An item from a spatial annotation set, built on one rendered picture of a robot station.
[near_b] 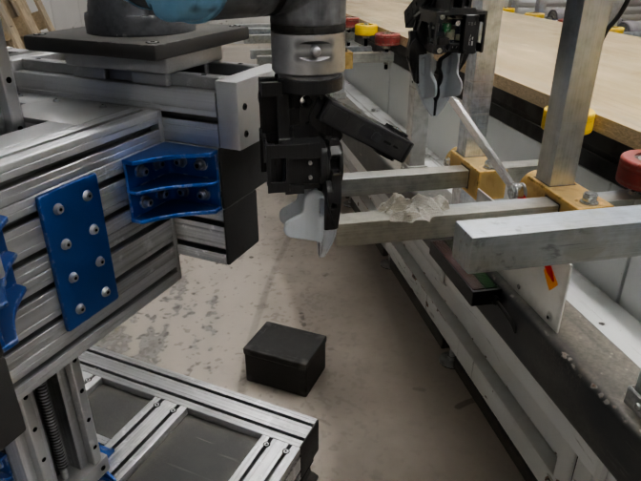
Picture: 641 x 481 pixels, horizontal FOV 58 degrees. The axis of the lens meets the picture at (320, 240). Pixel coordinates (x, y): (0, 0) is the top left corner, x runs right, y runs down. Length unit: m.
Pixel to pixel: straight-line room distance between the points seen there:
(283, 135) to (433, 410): 1.22
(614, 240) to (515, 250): 0.08
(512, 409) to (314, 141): 1.04
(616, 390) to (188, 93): 0.63
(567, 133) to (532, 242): 0.36
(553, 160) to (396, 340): 1.25
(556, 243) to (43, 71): 0.78
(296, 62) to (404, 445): 1.20
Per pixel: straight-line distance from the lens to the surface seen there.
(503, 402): 1.52
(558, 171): 0.80
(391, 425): 1.65
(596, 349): 0.81
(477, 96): 1.00
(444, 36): 0.83
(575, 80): 0.77
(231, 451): 1.30
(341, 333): 1.96
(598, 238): 0.48
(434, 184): 0.98
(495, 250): 0.44
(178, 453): 1.31
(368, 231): 0.68
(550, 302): 0.81
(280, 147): 0.60
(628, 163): 0.83
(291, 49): 0.59
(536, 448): 1.43
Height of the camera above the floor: 1.14
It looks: 27 degrees down
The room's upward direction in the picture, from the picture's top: straight up
